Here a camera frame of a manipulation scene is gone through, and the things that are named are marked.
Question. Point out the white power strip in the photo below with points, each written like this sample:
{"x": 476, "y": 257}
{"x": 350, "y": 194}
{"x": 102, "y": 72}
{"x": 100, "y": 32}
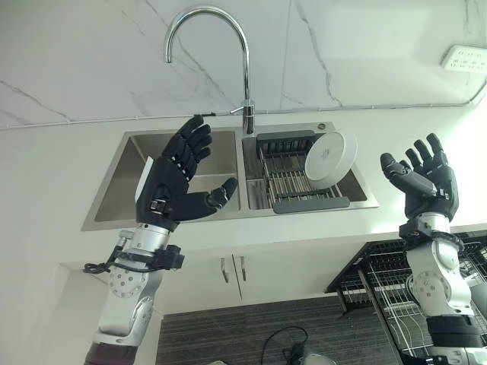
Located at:
{"x": 465, "y": 58}

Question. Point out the white round plate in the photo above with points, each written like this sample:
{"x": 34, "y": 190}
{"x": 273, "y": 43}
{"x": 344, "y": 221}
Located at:
{"x": 330, "y": 159}

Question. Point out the chrome gooseneck faucet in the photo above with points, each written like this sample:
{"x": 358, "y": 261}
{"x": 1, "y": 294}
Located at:
{"x": 243, "y": 76}

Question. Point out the grey sink drying rack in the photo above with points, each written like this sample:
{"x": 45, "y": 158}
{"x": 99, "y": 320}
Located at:
{"x": 289, "y": 178}

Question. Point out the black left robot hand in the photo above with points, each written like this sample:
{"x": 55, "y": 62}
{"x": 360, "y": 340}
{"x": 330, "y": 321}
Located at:
{"x": 167, "y": 190}

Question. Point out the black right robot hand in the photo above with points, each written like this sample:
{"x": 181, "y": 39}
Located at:
{"x": 426, "y": 186}

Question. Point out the stainless steel double sink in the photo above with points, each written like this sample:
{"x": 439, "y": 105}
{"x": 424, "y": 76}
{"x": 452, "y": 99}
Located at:
{"x": 125, "y": 178}

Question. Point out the white cabinet door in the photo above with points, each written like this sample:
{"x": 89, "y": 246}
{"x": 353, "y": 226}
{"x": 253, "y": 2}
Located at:
{"x": 281, "y": 272}
{"x": 198, "y": 281}

